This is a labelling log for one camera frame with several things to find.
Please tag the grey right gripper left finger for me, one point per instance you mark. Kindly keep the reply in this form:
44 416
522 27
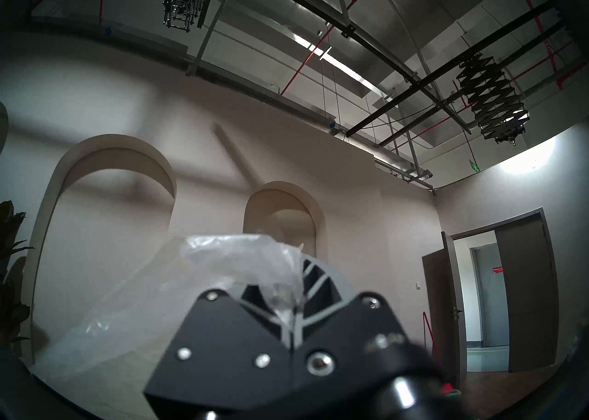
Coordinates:
221 341

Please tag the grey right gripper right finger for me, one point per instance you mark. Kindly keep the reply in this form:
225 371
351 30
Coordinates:
349 331

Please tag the clear plastic wrapping bag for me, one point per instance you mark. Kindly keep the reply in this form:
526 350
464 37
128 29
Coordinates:
138 304

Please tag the dark brown door leaf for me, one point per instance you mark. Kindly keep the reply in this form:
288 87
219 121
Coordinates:
441 308
524 294

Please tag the grey hallway door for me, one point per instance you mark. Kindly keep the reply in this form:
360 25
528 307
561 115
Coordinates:
487 304

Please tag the green exit sign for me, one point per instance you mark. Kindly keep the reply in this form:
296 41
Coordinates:
474 166

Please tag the tall dark potted plant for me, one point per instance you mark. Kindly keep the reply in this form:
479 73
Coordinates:
9 230

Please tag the red ceiling pipe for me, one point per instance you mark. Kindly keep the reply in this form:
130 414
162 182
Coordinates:
299 73

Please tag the linear ceiling light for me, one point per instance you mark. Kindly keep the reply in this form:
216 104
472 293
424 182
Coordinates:
331 57

